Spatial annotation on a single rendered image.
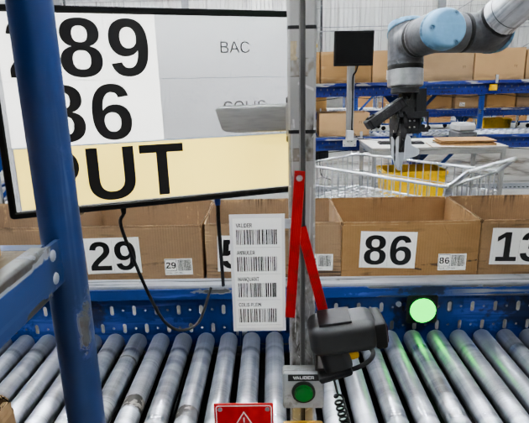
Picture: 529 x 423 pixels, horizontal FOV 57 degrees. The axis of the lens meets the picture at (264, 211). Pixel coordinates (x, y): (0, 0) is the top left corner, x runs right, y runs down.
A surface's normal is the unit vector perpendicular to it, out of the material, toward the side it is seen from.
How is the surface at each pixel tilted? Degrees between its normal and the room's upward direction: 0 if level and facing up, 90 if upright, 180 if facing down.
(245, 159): 86
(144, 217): 90
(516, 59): 90
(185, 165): 86
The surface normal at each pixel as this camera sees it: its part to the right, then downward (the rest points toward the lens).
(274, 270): -0.01, 0.26
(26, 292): 1.00, -0.02
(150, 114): 0.33, 0.17
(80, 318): 0.70, 0.18
